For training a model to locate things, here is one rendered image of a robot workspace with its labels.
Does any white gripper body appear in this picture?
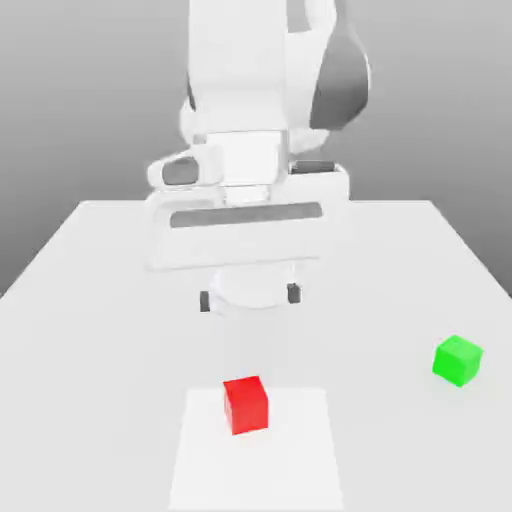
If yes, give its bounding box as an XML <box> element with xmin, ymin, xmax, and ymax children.
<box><xmin>142</xmin><ymin>190</ymin><xmax>328</xmax><ymax>274</ymax></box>

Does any small green cube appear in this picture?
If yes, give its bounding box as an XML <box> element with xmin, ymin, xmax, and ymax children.
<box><xmin>431</xmin><ymin>334</ymin><xmax>485</xmax><ymax>388</ymax></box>

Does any small red cube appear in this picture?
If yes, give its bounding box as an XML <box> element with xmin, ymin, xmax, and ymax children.
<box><xmin>222</xmin><ymin>374</ymin><xmax>270</xmax><ymax>436</ymax></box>

